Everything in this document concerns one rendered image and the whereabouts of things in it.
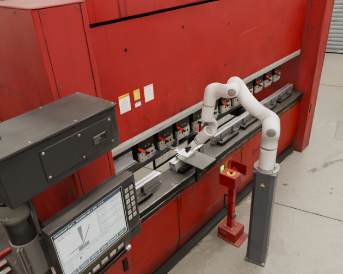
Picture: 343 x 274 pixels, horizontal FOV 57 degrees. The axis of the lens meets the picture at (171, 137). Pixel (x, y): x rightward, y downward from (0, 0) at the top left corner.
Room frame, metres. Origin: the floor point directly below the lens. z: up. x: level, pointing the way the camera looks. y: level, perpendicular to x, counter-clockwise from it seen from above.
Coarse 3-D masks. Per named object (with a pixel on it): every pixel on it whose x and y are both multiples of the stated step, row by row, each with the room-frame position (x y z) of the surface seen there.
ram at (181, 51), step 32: (224, 0) 2.61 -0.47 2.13; (256, 0) 2.96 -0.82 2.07; (288, 0) 3.42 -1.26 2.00; (96, 32) 1.75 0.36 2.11; (128, 32) 1.91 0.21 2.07; (160, 32) 2.09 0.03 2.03; (192, 32) 2.32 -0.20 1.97; (224, 32) 2.61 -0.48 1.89; (256, 32) 2.99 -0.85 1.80; (288, 32) 3.48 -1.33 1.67; (96, 64) 1.73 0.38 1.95; (128, 64) 1.89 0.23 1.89; (160, 64) 2.08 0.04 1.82; (192, 64) 2.32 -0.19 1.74; (224, 64) 2.62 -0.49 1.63; (256, 64) 3.02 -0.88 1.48; (160, 96) 2.06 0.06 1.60; (192, 96) 2.31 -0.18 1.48; (128, 128) 1.84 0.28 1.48; (160, 128) 2.04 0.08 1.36
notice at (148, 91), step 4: (152, 84) 2.02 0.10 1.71; (144, 88) 1.96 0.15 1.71; (148, 88) 1.99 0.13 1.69; (152, 88) 2.01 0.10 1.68; (144, 92) 1.96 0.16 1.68; (148, 92) 1.98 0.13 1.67; (152, 92) 2.01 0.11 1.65; (144, 96) 1.96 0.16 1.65; (148, 96) 1.98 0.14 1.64; (152, 96) 2.01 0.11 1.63; (148, 100) 1.98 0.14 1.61
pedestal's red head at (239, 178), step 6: (234, 162) 2.36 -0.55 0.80; (234, 168) 2.35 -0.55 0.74; (240, 168) 2.32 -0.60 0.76; (246, 168) 2.28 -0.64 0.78; (222, 174) 2.22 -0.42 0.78; (240, 174) 2.20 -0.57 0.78; (222, 180) 2.22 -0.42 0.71; (228, 180) 2.18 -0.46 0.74; (234, 180) 2.14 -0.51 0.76; (240, 180) 2.20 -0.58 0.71; (228, 186) 2.18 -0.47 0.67; (234, 186) 2.14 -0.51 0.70
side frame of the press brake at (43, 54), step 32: (32, 0) 1.63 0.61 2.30; (64, 0) 1.53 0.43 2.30; (0, 32) 1.57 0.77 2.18; (32, 32) 1.33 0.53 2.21; (64, 32) 1.39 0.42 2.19; (0, 64) 1.67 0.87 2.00; (32, 64) 1.39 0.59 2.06; (64, 64) 1.37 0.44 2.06; (0, 96) 1.79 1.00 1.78; (32, 96) 1.46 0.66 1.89; (64, 96) 1.35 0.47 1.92; (96, 96) 1.46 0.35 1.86; (96, 160) 1.41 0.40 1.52; (64, 192) 1.42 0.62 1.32; (128, 256) 1.47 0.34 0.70
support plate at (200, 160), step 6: (192, 150) 2.29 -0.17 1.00; (180, 156) 2.21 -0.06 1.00; (192, 156) 2.20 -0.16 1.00; (198, 156) 2.19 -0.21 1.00; (204, 156) 2.19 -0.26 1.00; (186, 162) 2.12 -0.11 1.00; (192, 162) 2.11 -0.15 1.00; (198, 162) 2.10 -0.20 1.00; (204, 162) 2.10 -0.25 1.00; (210, 162) 2.09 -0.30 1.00; (198, 168) 2.03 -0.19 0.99; (204, 168) 2.02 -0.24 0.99
